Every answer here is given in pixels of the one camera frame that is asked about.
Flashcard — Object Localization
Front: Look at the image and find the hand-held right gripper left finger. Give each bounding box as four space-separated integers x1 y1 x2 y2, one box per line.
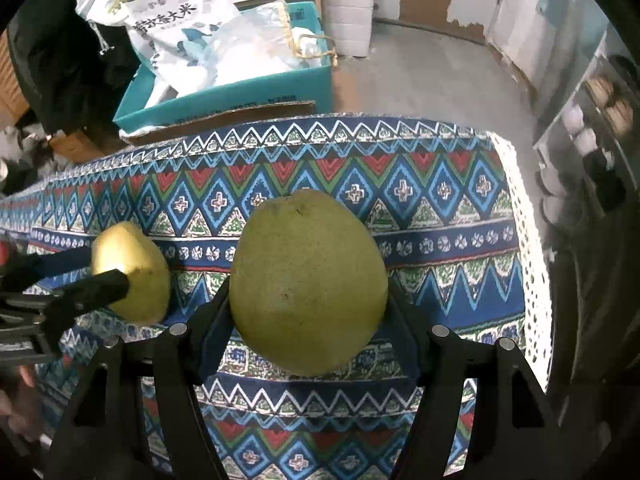
50 282 236 480

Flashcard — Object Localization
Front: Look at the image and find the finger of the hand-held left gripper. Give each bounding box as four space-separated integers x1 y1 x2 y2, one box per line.
0 268 132 367
0 247 97 292

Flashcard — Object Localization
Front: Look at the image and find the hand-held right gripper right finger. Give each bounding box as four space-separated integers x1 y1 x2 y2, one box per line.
386 279 576 480

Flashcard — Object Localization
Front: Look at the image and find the yellow-green pear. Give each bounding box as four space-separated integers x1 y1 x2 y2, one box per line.
229 189 390 377
91 221 172 325

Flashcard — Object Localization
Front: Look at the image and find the person's left hand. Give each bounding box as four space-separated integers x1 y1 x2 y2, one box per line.
0 365 44 442

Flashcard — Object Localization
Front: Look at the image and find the blue patterned tablecloth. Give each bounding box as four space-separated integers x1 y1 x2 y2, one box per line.
0 115 553 480

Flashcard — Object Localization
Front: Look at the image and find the grey white clutter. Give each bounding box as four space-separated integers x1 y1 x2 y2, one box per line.
0 125 56 196

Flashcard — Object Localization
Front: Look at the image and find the wooden furniture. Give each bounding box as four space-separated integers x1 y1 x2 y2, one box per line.
0 30 31 121

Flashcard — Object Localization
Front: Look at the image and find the white cup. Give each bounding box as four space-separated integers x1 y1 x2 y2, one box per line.
572 129 600 156
539 167 563 195
542 195 566 223
562 106 586 133

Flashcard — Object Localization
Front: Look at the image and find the dark cloth pile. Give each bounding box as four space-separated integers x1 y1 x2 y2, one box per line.
7 10 143 136

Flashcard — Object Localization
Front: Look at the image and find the brown cardboard flap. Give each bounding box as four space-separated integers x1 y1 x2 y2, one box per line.
120 100 317 143

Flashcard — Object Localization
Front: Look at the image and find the white storage shelf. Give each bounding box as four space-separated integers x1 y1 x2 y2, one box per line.
532 30 640 261

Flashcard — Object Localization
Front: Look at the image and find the teal cardboard box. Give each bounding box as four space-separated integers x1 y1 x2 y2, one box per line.
112 1 333 133

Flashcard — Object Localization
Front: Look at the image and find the white printed rice bag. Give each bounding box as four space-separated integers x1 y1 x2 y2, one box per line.
75 0 246 111

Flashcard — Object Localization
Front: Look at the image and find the clear plastic bag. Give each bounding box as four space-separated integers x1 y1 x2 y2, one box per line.
145 2 341 111

